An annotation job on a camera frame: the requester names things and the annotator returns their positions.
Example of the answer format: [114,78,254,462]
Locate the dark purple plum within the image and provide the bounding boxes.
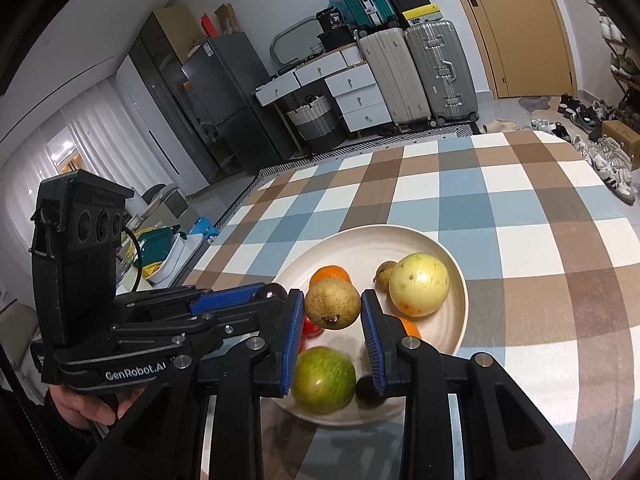
[252,283,288,301]

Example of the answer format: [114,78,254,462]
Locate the red tomato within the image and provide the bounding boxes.
[303,315,324,339]

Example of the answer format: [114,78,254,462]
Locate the round brown pear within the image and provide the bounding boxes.
[305,278,361,330]

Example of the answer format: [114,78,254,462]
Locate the green-yellow guava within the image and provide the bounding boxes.
[390,315,421,339]

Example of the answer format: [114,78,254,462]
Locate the small orange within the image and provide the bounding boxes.
[309,266,352,286]

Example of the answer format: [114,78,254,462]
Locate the large orange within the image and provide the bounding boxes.
[291,346,357,415]

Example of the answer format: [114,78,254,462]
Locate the yellow-green guava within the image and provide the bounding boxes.
[388,252,450,318]

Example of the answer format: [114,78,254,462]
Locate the small brown kiwi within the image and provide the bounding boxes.
[374,260,397,292]

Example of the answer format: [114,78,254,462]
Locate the left hand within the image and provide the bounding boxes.
[48,385,144,429]

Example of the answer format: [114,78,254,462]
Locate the white round plate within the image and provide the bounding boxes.
[271,224,471,428]

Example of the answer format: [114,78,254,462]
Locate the woven laundry basket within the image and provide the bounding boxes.
[288,96,344,154]

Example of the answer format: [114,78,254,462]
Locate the plaid tablecloth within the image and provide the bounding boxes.
[188,131,639,479]

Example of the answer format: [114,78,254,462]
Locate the white curtain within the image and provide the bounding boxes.
[1,77,172,268]

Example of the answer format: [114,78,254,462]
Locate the dark grey refrigerator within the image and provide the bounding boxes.
[182,32,296,174]

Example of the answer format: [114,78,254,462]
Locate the white drawer cabinet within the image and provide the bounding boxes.
[255,44,392,132]

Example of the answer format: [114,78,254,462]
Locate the black glass cabinet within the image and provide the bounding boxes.
[129,12,226,185]

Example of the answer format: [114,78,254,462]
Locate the oval mirror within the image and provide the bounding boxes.
[269,16,324,67]

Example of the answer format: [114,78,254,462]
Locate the silver suitcase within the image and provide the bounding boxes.
[405,20,478,125]

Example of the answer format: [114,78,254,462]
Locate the beige suitcase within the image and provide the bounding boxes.
[359,27,432,125]

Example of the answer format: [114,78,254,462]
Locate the cardboard box on cabinet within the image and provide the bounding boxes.
[153,4,205,64]

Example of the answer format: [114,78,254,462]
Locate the white sneakers on floor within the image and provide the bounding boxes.
[529,94,637,206]

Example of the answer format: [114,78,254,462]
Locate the brown cardboard box floor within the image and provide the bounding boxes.
[602,120,640,170]

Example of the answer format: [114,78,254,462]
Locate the yellow black box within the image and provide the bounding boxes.
[402,3,442,26]

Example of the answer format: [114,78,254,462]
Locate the wooden door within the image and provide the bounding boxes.
[460,0,577,98]

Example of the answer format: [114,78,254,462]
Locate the shoe rack with shoes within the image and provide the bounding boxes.
[586,0,639,108]

